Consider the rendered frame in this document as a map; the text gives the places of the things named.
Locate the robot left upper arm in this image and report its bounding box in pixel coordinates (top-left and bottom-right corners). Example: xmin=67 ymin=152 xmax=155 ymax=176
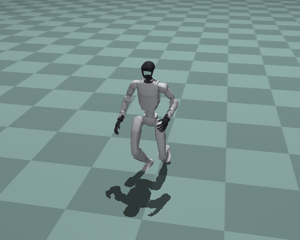
xmin=158 ymin=82 xmax=176 ymax=105

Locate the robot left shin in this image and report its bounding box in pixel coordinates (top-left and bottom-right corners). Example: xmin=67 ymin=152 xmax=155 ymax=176
xmin=162 ymin=148 xmax=169 ymax=162

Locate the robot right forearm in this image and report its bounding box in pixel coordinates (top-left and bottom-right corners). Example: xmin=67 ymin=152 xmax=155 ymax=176
xmin=118 ymin=96 xmax=129 ymax=120

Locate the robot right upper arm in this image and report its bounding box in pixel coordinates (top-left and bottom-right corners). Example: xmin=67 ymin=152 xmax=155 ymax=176
xmin=124 ymin=80 xmax=139 ymax=104

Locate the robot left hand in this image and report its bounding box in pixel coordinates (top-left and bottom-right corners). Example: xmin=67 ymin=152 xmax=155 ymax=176
xmin=156 ymin=114 xmax=170 ymax=132

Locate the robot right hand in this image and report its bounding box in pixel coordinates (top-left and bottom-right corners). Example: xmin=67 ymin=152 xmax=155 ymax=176
xmin=114 ymin=115 xmax=124 ymax=135

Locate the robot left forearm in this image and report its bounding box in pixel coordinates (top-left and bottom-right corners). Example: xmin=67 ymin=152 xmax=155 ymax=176
xmin=166 ymin=99 xmax=179 ymax=119

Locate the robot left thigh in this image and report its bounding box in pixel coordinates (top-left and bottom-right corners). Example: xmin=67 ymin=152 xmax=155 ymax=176
xmin=155 ymin=119 xmax=166 ymax=161

